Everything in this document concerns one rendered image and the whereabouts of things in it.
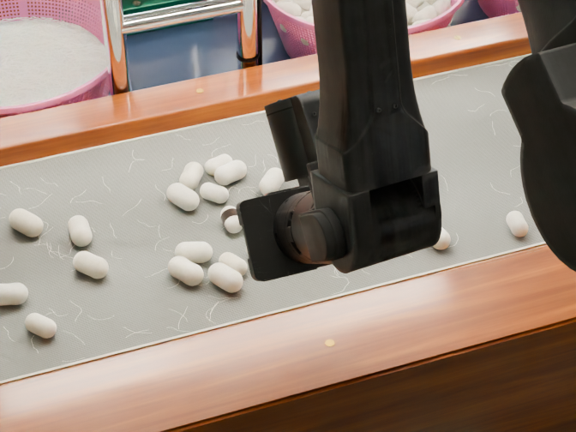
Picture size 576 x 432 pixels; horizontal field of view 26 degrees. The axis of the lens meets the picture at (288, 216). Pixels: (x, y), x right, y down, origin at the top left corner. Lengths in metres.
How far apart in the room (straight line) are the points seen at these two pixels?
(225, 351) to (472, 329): 0.22
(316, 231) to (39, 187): 0.55
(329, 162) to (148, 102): 0.59
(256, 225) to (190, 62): 0.64
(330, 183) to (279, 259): 0.18
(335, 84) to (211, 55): 0.82
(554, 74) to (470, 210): 0.75
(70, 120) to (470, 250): 0.45
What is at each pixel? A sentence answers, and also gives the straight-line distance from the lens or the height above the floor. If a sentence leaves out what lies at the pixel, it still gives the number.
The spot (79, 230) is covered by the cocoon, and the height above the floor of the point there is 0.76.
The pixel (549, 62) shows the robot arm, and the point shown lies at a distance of 0.54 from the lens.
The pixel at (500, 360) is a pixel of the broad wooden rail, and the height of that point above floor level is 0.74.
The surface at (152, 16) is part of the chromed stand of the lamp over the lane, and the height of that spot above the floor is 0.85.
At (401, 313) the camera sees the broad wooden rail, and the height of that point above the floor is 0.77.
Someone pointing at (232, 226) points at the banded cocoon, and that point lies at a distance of 1.23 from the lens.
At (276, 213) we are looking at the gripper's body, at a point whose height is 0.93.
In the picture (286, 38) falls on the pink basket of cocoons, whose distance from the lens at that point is 1.56.
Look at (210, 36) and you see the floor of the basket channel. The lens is 1.64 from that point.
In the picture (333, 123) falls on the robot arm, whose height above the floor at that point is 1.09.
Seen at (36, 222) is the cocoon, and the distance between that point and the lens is 1.25.
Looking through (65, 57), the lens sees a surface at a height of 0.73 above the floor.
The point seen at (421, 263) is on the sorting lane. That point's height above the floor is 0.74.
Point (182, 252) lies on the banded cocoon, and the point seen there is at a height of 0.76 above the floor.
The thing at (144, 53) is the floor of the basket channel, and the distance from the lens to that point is 1.62.
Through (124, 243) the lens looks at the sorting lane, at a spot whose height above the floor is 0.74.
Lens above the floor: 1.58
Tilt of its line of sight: 42 degrees down
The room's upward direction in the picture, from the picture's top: straight up
